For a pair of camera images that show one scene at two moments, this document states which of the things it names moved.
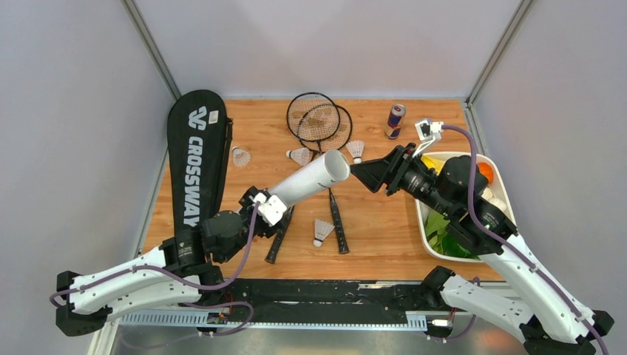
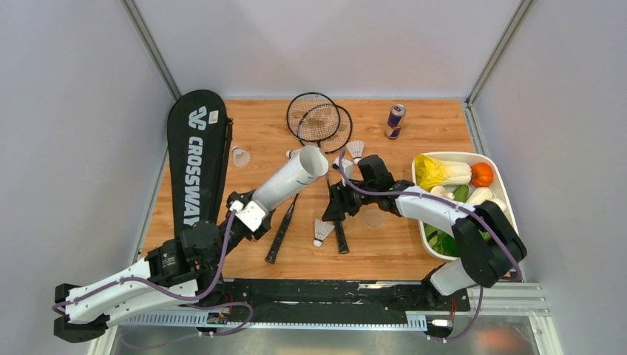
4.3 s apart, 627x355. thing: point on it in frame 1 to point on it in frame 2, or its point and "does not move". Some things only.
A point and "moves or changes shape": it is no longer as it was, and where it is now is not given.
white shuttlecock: (356, 148) does not move
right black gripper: (388, 171) to (341, 191)
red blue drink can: (394, 122) does not move
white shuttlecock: (322, 228) does not move
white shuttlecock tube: (332, 168) moves or changes shape
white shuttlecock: (240, 157) does not move
